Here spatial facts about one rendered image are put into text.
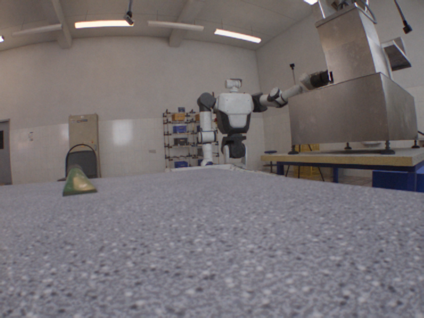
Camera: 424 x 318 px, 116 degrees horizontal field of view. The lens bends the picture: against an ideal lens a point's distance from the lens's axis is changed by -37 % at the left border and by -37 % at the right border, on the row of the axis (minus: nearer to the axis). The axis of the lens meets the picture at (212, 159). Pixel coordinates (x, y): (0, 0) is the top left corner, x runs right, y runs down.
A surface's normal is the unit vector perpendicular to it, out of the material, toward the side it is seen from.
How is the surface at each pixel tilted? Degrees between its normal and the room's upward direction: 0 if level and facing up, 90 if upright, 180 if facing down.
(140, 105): 90
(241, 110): 94
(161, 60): 90
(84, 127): 90
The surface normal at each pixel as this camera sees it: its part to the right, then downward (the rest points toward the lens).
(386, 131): -0.92, 0.07
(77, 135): 0.39, 0.01
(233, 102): 0.21, 0.11
